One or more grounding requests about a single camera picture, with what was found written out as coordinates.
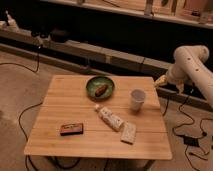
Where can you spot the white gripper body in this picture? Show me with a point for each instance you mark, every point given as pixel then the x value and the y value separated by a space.
pixel 174 75

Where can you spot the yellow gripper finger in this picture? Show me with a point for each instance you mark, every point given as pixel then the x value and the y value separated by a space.
pixel 180 87
pixel 161 81

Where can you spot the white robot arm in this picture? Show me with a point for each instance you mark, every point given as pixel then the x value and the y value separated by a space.
pixel 189 66

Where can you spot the green ceramic bowl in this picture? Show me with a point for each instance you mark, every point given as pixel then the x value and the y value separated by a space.
pixel 95 82

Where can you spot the black power adapter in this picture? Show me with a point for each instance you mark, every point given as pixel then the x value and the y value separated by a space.
pixel 191 141

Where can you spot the brown food piece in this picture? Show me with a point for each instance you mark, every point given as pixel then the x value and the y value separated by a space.
pixel 101 90

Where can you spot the white tube with cap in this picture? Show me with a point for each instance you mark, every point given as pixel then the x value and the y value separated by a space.
pixel 112 120

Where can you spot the wooden table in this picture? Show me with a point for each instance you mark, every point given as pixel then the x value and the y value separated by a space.
pixel 66 102

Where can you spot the dark red flat box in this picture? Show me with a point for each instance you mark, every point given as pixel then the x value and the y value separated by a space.
pixel 71 129

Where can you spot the dark round object on ledge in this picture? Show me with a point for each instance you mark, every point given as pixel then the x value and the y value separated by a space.
pixel 60 36

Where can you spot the white spray bottle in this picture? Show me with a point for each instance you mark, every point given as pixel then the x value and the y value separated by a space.
pixel 12 22

